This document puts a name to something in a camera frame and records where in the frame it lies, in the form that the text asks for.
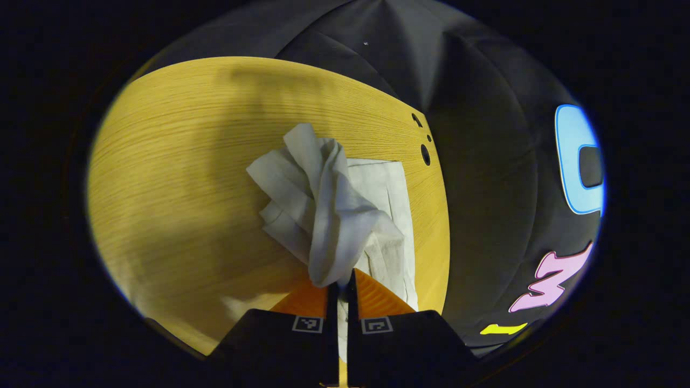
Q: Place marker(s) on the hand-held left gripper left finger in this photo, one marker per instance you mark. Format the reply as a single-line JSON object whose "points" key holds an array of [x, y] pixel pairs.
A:
{"points": [[331, 345]]}

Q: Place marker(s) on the black backdrop cloth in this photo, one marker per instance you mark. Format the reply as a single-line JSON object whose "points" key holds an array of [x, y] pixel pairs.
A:
{"points": [[485, 188]]}

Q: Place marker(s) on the white jeans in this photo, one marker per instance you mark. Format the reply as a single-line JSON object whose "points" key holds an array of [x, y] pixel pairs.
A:
{"points": [[334, 215]]}

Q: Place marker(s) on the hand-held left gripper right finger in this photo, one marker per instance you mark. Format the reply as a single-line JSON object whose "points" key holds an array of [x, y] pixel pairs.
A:
{"points": [[353, 345]]}

